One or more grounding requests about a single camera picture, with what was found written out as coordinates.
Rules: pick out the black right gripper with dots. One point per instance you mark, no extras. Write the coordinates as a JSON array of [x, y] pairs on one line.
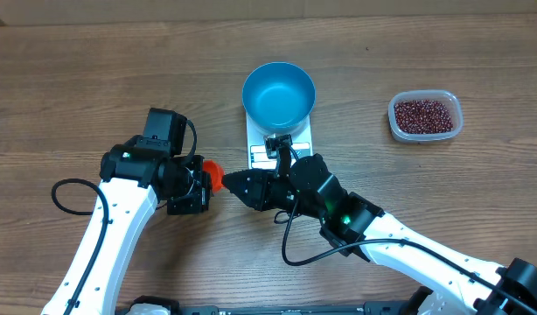
[[257, 187]]

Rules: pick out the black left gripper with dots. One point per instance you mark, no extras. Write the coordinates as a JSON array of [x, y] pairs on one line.
[[198, 201]]

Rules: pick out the red measuring scoop blue handle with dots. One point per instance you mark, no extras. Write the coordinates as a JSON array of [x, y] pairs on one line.
[[216, 173]]

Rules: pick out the red beans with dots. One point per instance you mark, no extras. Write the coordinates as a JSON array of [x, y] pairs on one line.
[[422, 117]]

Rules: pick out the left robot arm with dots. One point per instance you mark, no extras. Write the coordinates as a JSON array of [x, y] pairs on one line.
[[144, 174]]

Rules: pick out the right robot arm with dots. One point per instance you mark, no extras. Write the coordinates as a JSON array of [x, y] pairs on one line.
[[453, 283]]

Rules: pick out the white kitchen scale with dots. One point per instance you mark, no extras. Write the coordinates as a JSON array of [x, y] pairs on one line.
[[257, 155]]

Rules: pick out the blue bowl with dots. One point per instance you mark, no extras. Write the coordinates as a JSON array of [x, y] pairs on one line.
[[278, 96]]

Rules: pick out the clear plastic container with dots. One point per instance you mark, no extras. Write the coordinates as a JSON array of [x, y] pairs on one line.
[[443, 96]]

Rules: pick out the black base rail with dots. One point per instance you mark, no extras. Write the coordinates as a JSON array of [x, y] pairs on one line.
[[157, 305]]

